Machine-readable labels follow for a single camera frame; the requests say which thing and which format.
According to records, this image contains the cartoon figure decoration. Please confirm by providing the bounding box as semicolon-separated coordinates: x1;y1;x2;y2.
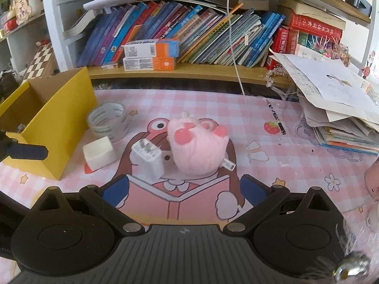
10;0;42;26

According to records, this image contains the pink plush toy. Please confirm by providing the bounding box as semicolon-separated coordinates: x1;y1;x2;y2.
167;111;237;175

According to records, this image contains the white foam block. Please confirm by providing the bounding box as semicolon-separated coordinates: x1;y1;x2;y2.
82;136;117;172

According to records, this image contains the black patterned pencil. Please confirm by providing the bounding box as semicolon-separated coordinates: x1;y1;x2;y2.
266;98;287;135

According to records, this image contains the red thick dictionary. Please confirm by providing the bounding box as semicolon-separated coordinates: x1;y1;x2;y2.
289;12;345;40

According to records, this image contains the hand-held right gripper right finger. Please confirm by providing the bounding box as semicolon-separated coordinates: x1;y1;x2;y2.
223;174;342;237

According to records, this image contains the stack of thin booklets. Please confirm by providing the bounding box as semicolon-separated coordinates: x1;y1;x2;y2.
311;118;379;156

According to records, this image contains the white bead string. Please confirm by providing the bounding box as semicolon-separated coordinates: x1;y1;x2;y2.
265;67;297;89

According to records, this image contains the wooden bookshelf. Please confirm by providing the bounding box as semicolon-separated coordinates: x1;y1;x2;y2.
40;0;379;87

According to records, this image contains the colourful bead ornament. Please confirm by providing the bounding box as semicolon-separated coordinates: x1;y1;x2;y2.
308;35;351;66

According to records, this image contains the white fluffy fur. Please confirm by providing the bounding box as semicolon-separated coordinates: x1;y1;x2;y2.
340;207;379;273

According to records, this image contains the white hanging cable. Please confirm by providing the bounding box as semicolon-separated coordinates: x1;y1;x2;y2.
226;0;246;96

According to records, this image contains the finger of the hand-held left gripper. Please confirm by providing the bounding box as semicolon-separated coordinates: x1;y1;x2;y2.
0;130;49;163

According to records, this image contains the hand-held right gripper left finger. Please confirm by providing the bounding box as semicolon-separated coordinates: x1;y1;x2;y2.
28;174;145;237

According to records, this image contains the pink round toy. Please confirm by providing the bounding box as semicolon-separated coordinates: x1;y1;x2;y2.
364;158;379;200

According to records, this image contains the orange and white carton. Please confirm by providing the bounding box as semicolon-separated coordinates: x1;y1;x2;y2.
122;56;178;72
123;38;180;58

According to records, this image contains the checkered board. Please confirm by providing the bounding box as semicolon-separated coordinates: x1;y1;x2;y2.
22;43;57;80

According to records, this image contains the white charger plug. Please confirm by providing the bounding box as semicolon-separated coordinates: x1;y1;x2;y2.
130;138;166;183

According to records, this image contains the yellow cardboard box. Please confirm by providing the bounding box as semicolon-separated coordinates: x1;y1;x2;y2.
0;67;99;181

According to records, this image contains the black box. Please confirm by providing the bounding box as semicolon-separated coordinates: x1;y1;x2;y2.
346;0;374;17

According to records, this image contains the pile of loose papers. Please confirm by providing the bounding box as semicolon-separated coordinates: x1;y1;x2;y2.
268;44;379;131

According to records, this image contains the silver bell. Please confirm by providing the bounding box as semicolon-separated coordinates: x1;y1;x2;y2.
334;251;370;284

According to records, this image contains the pink cartoon desk mat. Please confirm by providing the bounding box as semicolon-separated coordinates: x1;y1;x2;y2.
0;87;379;228

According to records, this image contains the row of colourful books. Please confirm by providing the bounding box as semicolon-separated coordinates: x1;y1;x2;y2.
77;0;286;68

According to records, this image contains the clear tape roll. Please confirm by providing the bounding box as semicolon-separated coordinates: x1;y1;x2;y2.
86;102;131;142

